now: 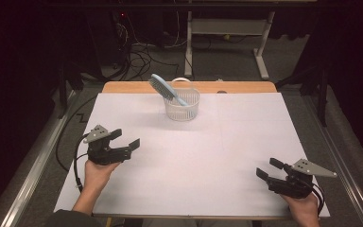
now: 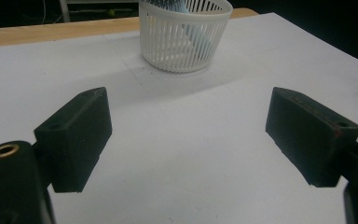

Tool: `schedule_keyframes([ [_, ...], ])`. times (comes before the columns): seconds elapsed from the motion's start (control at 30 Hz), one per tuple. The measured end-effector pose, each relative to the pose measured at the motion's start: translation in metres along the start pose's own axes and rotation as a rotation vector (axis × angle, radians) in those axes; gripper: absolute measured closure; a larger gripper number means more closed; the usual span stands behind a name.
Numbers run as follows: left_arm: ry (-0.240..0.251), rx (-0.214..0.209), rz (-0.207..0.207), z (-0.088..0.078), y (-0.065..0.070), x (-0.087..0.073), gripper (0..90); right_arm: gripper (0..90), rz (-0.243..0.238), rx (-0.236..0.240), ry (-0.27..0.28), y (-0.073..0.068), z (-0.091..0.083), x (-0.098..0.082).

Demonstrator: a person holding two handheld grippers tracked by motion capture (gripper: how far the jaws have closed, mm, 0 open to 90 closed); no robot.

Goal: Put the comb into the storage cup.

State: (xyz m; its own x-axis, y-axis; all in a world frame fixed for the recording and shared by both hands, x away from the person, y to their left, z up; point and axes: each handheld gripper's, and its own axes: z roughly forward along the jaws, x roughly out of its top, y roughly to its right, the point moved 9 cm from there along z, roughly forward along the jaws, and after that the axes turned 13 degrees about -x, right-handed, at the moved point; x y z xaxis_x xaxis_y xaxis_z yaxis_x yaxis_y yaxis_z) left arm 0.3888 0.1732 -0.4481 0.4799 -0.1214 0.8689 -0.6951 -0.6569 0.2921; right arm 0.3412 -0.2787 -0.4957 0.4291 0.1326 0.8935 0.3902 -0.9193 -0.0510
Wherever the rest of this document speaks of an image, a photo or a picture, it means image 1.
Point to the white slotted plastic basket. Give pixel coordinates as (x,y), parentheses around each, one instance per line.
(182,112)

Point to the person's left hand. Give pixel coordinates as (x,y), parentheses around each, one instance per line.
(97,175)

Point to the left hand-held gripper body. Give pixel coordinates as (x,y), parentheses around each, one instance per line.
(107,153)

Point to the person's right hand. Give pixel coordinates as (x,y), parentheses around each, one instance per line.
(305,208)

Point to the light blue hairbrush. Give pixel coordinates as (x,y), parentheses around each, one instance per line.
(162,86)

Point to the black metal stand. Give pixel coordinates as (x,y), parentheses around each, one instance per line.
(322,101)
(63,94)

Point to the white table cover sheet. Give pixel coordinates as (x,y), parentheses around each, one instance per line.
(217,151)

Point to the white metal stand frame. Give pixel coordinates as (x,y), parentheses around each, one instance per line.
(227,26)

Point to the dark computer case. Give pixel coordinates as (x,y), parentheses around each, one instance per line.
(107,41)

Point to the aluminium floor rail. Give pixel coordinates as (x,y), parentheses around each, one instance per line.
(343,151)
(28,186)

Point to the wooden table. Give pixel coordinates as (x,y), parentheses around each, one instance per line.
(233,86)

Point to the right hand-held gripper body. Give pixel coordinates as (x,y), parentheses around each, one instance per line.
(291,184)

